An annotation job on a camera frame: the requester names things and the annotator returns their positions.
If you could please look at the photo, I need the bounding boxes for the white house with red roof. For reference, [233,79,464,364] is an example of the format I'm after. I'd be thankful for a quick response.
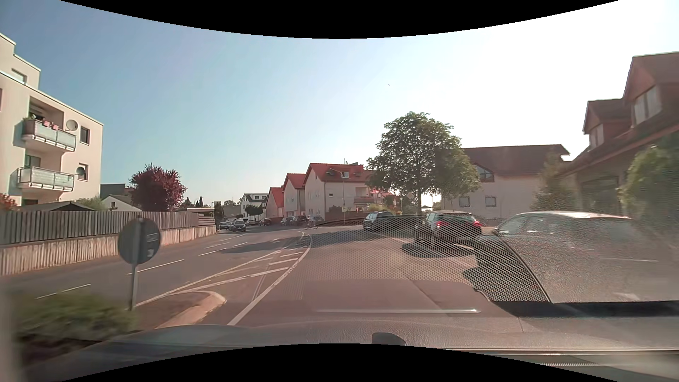
[282,173,307,218]
[265,187,285,221]
[303,162,375,220]

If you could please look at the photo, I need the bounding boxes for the dark grey car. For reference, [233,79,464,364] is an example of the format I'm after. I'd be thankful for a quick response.
[362,211,396,231]

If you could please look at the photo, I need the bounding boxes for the row of parked cars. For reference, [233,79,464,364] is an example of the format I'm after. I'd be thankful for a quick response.
[259,214,325,227]

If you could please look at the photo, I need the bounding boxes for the grey asphalt road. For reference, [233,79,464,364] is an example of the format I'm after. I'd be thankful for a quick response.
[0,224,679,340]

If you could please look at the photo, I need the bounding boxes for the large green tree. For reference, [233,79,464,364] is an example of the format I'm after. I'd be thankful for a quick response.
[365,111,482,214]

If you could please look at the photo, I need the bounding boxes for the white house with dark roof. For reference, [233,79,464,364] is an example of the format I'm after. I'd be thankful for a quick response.
[240,193,268,221]

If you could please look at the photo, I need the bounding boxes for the black car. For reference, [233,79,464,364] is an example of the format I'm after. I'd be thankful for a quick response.
[414,210,483,250]

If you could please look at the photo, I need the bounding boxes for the road markings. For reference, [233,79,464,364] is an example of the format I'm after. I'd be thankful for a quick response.
[36,229,481,326]

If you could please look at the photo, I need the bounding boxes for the car's own bonnet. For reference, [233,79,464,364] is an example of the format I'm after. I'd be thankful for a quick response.
[24,315,679,382]

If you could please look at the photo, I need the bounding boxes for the white house with brown roof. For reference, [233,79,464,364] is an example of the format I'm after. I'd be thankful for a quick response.
[442,144,570,220]

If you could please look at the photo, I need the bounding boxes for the dark red leaved tree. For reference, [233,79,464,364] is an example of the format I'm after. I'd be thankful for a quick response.
[129,163,187,212]

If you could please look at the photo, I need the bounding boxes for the green conifer tree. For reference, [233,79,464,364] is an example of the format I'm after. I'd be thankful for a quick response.
[530,153,578,212]

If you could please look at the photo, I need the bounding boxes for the small white building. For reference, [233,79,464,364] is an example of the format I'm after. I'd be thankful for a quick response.
[101,195,143,212]

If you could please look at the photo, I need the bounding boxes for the silver car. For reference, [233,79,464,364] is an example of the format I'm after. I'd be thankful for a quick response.
[463,210,679,305]

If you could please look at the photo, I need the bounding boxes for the grey wooden fence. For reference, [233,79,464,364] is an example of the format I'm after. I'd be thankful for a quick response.
[0,210,216,246]

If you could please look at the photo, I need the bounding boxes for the kerbed traffic island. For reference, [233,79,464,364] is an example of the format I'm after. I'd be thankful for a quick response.
[11,290,227,367]

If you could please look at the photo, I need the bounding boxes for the brown roofed house with dormers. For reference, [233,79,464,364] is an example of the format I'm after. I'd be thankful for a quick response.
[557,51,679,217]

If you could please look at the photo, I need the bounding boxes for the cream building with balconies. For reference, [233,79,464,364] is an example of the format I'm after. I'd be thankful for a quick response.
[0,33,104,208]

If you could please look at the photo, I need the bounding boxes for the green bush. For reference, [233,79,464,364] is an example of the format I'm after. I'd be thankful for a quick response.
[618,133,679,229]

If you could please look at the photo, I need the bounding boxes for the lamp post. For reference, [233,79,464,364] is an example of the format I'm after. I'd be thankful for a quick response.
[328,168,347,225]

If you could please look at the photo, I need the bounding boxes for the round road sign on post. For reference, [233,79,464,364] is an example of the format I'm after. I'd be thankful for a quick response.
[118,216,162,312]

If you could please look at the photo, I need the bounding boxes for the pale concrete wall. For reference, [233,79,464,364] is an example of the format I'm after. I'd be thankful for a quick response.
[0,225,217,277]

